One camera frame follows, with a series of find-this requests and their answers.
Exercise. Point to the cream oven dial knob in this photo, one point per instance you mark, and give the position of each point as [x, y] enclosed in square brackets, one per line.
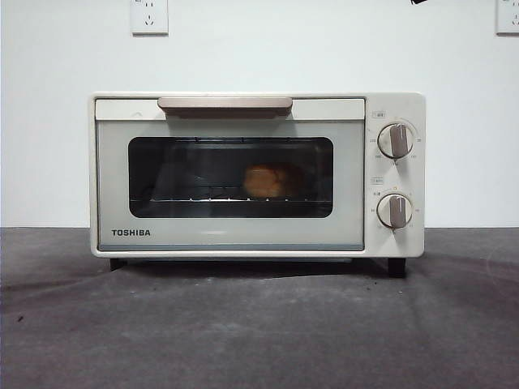
[394, 211]
[395, 141]

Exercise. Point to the white wall socket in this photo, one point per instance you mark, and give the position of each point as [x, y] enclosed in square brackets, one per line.
[509, 18]
[148, 18]

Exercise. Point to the golden orange bread loaf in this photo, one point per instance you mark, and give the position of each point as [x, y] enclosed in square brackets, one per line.
[269, 180]

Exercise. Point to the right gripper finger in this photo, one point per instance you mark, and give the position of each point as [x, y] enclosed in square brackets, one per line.
[418, 1]

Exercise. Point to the cream Toshiba toaster oven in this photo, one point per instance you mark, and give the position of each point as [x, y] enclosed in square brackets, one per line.
[231, 233]

